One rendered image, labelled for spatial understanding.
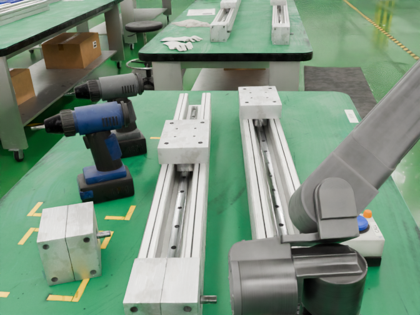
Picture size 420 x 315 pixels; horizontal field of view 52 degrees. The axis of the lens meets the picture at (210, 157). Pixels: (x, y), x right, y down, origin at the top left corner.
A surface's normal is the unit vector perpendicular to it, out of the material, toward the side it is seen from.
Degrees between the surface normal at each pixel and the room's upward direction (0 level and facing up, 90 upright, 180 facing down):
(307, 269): 0
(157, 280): 0
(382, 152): 41
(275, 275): 28
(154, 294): 0
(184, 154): 90
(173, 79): 90
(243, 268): 16
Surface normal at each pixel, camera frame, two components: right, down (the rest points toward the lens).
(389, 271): -0.04, -0.89
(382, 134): 0.07, -0.41
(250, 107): -0.02, 0.46
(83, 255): 0.24, 0.44
